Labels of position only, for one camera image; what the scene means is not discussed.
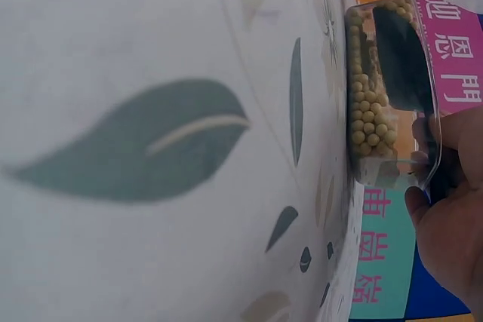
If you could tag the person's right hand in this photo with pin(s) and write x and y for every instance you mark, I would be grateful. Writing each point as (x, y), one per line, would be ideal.
(449, 235)

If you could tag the person's right thumb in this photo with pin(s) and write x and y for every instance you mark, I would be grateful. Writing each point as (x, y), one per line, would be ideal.
(460, 133)

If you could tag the person's right fingers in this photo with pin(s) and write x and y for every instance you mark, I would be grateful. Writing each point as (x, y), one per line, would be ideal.
(416, 203)

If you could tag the clear plastic box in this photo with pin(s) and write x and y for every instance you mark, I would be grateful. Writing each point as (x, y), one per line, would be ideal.
(405, 122)

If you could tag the pile of yellow round beads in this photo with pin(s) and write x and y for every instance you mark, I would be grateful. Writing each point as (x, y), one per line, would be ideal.
(369, 128)

